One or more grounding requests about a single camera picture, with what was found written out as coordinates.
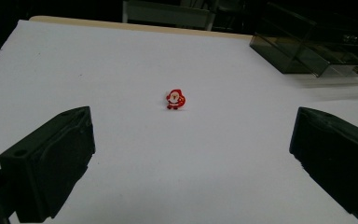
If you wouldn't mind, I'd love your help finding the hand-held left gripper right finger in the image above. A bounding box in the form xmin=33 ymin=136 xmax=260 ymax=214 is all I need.
xmin=289 ymin=106 xmax=358 ymax=223

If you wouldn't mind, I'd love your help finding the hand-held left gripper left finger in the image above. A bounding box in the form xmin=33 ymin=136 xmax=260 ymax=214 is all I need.
xmin=0 ymin=105 xmax=96 ymax=224

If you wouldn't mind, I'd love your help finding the dark clear plastic drawer box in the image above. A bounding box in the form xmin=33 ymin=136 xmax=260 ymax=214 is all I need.
xmin=249 ymin=2 xmax=358 ymax=78

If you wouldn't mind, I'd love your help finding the red santa claus figure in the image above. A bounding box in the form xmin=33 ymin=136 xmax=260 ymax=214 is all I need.
xmin=165 ymin=88 xmax=188 ymax=111

